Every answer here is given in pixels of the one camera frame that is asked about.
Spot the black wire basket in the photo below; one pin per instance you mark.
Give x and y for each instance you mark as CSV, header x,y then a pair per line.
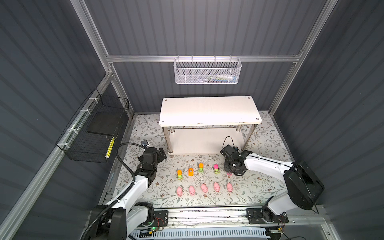
x,y
102,117

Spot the all orange toy truck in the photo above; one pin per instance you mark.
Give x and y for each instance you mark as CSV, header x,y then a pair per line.
x,y
191,172

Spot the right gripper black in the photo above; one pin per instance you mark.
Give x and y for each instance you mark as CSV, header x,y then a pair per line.
x,y
226,169

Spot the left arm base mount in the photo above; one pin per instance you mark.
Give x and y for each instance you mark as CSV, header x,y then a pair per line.
x,y
159,220

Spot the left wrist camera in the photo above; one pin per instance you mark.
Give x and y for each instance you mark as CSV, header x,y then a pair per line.
x,y
145,143

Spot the yellow marker in black basket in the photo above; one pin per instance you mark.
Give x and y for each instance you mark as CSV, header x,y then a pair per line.
x,y
110,148

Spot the pink mixer green truck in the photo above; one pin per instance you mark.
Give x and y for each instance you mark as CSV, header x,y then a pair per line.
x,y
216,169

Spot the markers in white basket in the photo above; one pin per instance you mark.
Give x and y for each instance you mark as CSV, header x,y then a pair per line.
x,y
220,79

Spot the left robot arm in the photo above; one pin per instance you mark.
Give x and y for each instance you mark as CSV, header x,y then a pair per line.
x,y
123,214

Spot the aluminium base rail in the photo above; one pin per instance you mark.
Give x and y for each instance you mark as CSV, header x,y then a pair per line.
x,y
227,217

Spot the white two-tier shelf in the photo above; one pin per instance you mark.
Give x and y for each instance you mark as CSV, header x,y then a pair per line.
x,y
205,125

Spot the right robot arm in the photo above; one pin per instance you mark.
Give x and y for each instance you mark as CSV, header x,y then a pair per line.
x,y
303,187

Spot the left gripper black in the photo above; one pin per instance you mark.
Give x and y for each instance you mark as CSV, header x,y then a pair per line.
x,y
159,158

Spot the pink pig toy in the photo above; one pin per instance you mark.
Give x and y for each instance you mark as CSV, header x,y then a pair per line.
x,y
192,190
204,188
217,187
179,191
229,187

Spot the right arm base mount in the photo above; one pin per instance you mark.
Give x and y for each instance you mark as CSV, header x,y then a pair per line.
x,y
261,216

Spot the white wire mesh basket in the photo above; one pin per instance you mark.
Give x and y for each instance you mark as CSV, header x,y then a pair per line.
x,y
190,71

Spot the orange mixer green truck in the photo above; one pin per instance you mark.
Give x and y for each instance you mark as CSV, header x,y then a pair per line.
x,y
179,174
201,168

